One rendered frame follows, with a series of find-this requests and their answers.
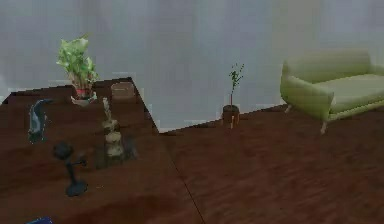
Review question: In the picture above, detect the thin houseplant in brown pot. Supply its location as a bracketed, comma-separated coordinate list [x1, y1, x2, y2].
[221, 62, 246, 130]

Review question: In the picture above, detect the leafy houseplant in red pot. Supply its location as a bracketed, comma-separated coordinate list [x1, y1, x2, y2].
[55, 33, 100, 107]

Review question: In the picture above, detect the green sofa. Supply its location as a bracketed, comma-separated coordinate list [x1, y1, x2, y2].
[279, 48, 384, 135]

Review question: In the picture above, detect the brown box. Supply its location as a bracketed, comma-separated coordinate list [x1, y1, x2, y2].
[110, 81, 136, 100]

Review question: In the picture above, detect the dark brown wooden table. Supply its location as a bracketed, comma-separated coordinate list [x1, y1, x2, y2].
[0, 77, 206, 224]

